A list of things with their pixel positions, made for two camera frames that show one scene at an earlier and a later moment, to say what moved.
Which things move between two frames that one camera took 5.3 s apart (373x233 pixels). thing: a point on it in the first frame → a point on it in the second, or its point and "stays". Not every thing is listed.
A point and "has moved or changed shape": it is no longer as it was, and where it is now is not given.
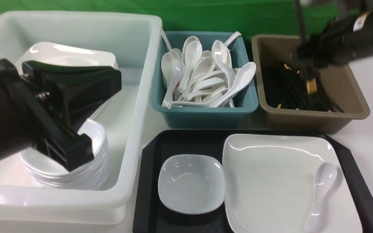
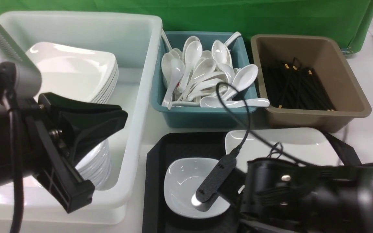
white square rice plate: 270,183 has moved or changed shape
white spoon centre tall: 193,52 stays
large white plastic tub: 15,198 stays
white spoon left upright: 177,70 stays
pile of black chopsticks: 285,87 stays
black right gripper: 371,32 → 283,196
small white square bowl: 191,184 has moved or changed shape
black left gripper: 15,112 → 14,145
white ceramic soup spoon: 325,176 has moved or changed shape
